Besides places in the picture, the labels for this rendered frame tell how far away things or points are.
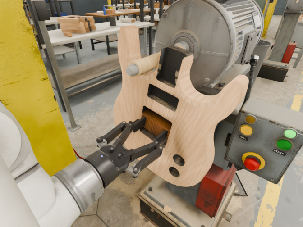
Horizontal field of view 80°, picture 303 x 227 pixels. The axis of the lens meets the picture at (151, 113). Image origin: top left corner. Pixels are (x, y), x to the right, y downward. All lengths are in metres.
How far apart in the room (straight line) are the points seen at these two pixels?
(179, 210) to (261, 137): 0.81
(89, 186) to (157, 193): 0.95
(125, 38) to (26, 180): 0.36
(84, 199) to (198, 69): 0.44
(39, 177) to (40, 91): 0.97
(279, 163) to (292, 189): 1.43
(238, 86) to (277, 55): 3.76
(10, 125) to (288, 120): 0.58
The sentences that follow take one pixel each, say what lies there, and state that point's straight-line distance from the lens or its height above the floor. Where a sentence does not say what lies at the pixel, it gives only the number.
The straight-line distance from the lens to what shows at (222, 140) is 0.89.
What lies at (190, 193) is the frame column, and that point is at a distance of 1.22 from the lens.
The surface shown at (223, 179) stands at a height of 0.62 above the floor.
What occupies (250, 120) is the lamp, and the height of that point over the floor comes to 1.11.
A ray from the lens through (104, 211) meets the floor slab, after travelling 1.61.
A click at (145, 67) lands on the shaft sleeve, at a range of 0.40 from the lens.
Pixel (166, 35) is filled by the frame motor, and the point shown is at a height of 1.28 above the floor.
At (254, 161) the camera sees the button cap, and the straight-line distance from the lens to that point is 0.60.
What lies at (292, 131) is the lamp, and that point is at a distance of 0.55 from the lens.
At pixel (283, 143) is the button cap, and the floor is 1.08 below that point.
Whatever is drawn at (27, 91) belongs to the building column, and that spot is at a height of 0.91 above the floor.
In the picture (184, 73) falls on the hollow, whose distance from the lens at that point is 0.42.
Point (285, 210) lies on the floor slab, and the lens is 1.87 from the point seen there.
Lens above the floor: 1.39
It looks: 34 degrees down
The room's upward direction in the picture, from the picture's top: straight up
